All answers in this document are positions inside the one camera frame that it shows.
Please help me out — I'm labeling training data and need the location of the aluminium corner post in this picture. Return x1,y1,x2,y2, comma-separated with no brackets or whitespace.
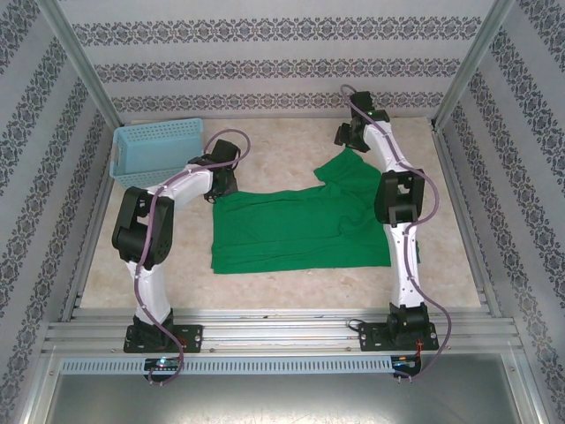
432,0,516,129
37,0,124,129

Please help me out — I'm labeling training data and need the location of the grey metal sheet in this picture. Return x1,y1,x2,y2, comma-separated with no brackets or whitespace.
43,373,539,424

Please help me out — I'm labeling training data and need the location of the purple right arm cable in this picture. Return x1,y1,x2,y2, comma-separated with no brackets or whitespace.
339,83,452,384

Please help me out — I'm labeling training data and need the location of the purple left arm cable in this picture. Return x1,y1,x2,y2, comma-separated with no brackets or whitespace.
134,127,253,388

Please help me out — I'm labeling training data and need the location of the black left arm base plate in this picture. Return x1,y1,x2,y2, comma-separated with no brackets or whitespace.
123,324,204,354

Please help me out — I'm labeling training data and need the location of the aluminium left corner post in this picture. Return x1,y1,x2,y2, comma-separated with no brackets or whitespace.
37,0,124,129

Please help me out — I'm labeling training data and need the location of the light blue plastic basket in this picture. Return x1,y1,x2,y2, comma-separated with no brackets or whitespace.
109,117,207,189

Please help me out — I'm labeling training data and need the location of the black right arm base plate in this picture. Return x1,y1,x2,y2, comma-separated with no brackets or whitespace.
359,322,438,353

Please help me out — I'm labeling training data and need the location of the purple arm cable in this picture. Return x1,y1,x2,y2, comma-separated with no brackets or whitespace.
339,83,452,384
134,127,253,388

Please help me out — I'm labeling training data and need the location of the left controller circuit board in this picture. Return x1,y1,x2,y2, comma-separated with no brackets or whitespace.
144,357,181,371

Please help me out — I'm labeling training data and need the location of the aluminium left side rail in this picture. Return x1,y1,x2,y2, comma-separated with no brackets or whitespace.
61,125,124,322

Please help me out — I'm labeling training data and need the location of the green t-shirt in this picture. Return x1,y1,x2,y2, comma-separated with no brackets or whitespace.
209,149,420,276

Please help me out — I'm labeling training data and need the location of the aluminium right corner post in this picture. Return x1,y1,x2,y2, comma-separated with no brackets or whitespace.
432,0,516,129

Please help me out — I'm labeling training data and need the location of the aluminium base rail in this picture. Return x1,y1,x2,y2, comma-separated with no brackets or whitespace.
43,307,518,354

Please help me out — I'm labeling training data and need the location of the aluminium right side rail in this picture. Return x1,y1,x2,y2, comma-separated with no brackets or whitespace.
430,118,502,317

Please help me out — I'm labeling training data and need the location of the slotted grey cable duct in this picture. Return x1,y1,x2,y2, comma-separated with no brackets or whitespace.
59,355,394,375

